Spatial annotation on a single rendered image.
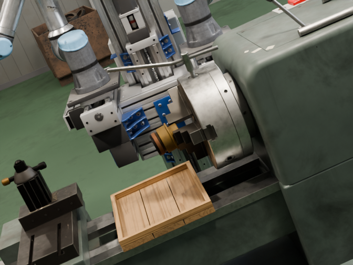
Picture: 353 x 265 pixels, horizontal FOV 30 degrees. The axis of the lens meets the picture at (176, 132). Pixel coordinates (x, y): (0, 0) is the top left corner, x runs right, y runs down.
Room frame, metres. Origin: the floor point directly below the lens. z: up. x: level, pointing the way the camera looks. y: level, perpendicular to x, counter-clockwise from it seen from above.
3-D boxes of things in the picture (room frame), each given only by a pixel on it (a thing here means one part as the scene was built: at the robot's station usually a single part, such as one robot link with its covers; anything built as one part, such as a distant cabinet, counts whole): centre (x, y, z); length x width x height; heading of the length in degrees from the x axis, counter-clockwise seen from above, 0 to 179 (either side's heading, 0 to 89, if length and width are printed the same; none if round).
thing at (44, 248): (1.95, 0.50, 0.95); 0.43 x 0.18 x 0.04; 2
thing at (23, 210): (2.02, 0.47, 1.00); 0.20 x 0.10 x 0.05; 92
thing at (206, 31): (2.61, -0.26, 1.21); 0.15 x 0.15 x 0.10
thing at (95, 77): (2.65, 0.24, 1.21); 0.15 x 0.15 x 0.10
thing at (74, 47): (2.66, 0.24, 1.33); 0.13 x 0.12 x 0.14; 17
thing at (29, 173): (2.01, 0.50, 1.13); 0.08 x 0.08 x 0.03
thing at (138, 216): (1.95, 0.14, 0.88); 0.36 x 0.30 x 0.04; 2
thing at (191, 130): (1.86, -0.05, 1.09); 0.12 x 0.11 x 0.05; 2
